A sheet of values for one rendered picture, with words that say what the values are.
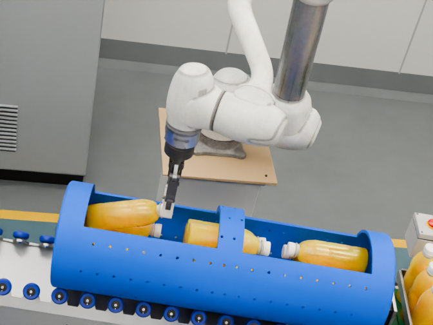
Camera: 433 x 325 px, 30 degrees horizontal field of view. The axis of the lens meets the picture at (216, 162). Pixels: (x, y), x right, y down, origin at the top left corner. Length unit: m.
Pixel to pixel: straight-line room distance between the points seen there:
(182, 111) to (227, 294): 0.50
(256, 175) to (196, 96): 0.81
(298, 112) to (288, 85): 0.10
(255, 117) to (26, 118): 2.06
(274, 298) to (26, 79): 1.92
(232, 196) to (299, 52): 0.60
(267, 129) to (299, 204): 2.38
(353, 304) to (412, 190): 2.53
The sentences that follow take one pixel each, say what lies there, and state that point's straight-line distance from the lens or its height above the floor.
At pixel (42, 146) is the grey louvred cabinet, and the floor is 0.25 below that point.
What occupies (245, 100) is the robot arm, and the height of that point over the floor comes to 1.60.
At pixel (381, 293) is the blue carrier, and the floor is 1.17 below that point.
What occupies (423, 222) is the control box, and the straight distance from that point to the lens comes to 2.55.
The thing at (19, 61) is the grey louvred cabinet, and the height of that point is 0.70.
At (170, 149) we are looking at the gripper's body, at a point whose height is 1.41.
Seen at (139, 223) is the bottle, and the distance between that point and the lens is 2.15.
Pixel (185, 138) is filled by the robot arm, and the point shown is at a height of 1.46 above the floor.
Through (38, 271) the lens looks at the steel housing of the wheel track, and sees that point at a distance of 2.32.
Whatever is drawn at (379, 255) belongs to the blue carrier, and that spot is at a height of 1.23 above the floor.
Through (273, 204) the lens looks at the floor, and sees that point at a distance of 4.18.
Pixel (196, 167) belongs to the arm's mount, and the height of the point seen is 1.01.
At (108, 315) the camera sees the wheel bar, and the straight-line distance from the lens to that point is 2.23.
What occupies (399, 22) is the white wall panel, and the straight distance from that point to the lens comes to 5.21.
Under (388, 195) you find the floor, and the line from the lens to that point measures 4.52.
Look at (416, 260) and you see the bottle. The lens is 2.45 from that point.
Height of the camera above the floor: 2.59
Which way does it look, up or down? 36 degrees down
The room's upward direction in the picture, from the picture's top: 13 degrees clockwise
